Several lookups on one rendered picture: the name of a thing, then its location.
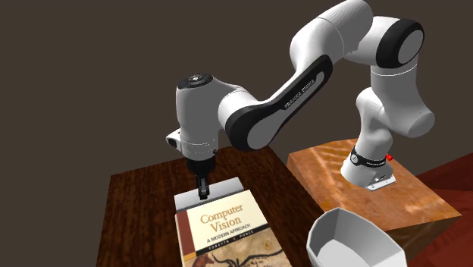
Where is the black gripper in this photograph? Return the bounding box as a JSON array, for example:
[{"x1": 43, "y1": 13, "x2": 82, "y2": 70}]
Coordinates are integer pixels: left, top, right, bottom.
[{"x1": 186, "y1": 156, "x2": 216, "y2": 201}]

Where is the cream and brown book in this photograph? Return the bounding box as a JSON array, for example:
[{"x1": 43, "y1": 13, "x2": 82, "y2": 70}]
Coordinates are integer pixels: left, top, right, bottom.
[{"x1": 174, "y1": 189, "x2": 293, "y2": 267}]

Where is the dark wooden table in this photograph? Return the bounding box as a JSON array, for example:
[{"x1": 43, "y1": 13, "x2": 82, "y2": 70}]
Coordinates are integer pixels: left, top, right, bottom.
[{"x1": 96, "y1": 146, "x2": 326, "y2": 267}]

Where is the orange wooden robot stand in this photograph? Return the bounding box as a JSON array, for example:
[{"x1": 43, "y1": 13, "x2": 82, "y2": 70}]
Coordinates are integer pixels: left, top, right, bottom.
[{"x1": 287, "y1": 138, "x2": 463, "y2": 264}]

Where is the white bowl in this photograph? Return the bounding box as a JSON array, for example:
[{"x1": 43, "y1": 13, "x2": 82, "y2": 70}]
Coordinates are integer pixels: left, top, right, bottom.
[{"x1": 305, "y1": 207, "x2": 408, "y2": 267}]

